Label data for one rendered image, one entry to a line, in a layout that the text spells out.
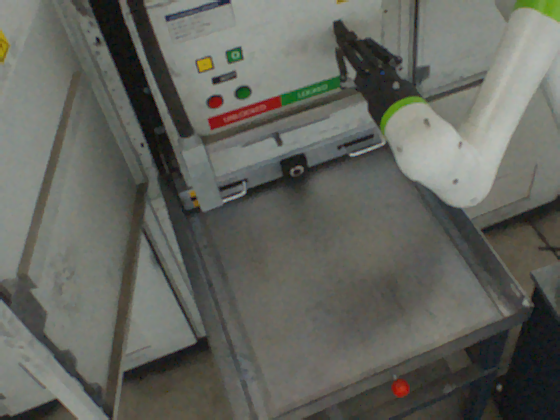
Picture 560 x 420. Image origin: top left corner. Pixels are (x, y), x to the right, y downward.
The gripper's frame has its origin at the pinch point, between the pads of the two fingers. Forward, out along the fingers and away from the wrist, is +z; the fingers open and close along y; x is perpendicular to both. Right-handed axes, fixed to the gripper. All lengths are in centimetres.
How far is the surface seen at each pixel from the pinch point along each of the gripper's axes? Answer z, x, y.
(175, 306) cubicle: 16, -91, -55
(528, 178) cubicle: 15, -97, 71
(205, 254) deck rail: -10, -38, -40
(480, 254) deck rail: -36, -37, 13
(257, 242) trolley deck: -11.8, -38.2, -28.4
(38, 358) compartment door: -41, -6, -66
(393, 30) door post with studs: 17.4, -17.1, 19.6
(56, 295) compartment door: -27, -12, -64
